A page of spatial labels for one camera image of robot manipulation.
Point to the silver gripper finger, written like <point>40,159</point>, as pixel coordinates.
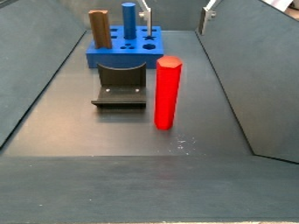
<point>145,14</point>
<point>207,14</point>

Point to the red hexagon peg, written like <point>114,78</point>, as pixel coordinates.
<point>168,72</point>

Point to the blue shape sorting board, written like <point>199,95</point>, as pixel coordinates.
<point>128,52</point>

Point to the blue cylinder peg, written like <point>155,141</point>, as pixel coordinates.
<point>129,20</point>

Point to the brown grooved block peg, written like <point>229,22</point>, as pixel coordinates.
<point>100,28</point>

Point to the black curved stand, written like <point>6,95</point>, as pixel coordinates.
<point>121,87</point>

